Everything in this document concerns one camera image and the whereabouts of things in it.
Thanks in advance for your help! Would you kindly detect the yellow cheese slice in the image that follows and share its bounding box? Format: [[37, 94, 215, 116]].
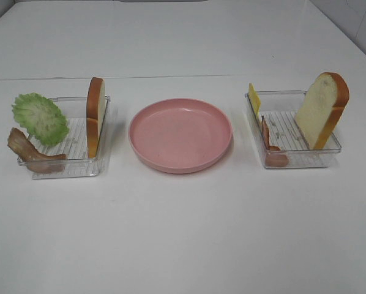
[[248, 83, 261, 123]]

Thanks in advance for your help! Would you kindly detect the bacon strip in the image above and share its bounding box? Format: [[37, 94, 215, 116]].
[[7, 127, 67, 174], [261, 116, 289, 167]]

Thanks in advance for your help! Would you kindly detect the bread slice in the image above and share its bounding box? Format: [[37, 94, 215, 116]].
[[86, 77, 105, 158], [294, 72, 349, 149]]

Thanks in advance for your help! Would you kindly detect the green lettuce leaf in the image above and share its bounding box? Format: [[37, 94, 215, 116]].
[[12, 92, 69, 146]]

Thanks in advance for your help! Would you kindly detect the pink round plate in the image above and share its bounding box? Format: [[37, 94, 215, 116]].
[[128, 99, 233, 174]]

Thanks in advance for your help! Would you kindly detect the right clear plastic tray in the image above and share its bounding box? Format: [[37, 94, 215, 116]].
[[245, 90, 342, 169]]

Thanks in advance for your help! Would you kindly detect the clear plastic tray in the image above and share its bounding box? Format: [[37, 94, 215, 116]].
[[245, 90, 342, 169], [17, 96, 112, 179]]

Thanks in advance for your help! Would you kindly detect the left clear plastic tray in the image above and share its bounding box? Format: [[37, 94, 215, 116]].
[[17, 96, 112, 179]]

